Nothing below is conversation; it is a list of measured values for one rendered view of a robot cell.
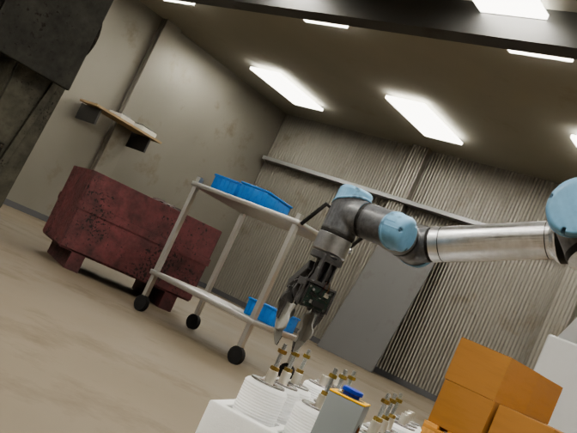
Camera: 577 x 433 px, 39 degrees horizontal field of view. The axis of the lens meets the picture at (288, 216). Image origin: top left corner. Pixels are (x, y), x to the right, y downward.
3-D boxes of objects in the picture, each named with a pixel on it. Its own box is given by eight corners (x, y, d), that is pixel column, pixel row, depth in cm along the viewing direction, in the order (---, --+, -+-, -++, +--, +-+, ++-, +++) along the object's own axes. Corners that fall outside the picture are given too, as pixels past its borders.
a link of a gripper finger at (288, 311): (269, 340, 163) (293, 301, 164) (263, 336, 169) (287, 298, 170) (281, 349, 163) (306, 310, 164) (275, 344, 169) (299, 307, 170)
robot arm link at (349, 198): (367, 188, 164) (334, 178, 170) (344, 237, 163) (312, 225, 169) (383, 201, 171) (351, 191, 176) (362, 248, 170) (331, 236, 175)
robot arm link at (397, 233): (430, 228, 167) (386, 214, 173) (409, 211, 158) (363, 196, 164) (415, 264, 166) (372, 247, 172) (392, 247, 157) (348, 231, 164)
